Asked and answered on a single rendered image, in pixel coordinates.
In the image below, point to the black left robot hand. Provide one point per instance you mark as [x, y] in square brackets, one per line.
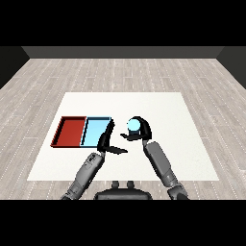
[105, 140]

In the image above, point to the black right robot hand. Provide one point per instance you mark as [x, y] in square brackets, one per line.
[145, 128]

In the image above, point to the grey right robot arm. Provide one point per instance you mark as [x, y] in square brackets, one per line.
[161, 165]

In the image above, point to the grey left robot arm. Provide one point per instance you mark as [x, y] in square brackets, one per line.
[87, 173]

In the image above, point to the blue can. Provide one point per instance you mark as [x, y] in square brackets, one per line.
[133, 125]

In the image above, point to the light blue open box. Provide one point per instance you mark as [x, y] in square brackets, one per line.
[95, 131]

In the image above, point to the red open box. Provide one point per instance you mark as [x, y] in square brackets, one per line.
[69, 132]

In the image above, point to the dark grey robot body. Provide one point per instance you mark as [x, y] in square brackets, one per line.
[123, 193]

